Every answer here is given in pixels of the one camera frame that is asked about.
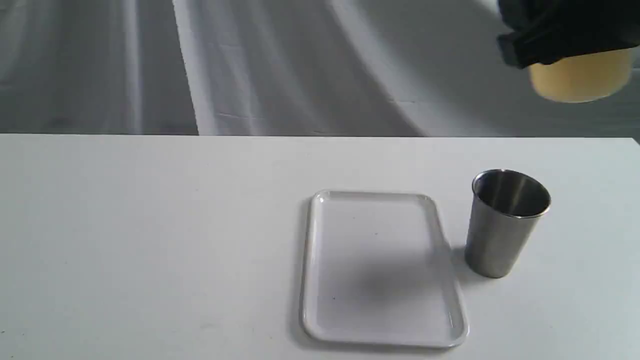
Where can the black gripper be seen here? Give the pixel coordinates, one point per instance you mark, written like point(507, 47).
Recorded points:
point(533, 41)

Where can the translucent squeeze bottle amber liquid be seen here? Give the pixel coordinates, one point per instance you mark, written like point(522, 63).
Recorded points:
point(583, 78)

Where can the stainless steel cup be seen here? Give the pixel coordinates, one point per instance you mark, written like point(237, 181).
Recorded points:
point(505, 209)

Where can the grey draped backdrop cloth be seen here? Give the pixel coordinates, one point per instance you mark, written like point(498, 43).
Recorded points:
point(327, 68)

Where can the white rectangular plastic tray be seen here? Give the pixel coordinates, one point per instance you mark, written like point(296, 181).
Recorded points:
point(378, 271)

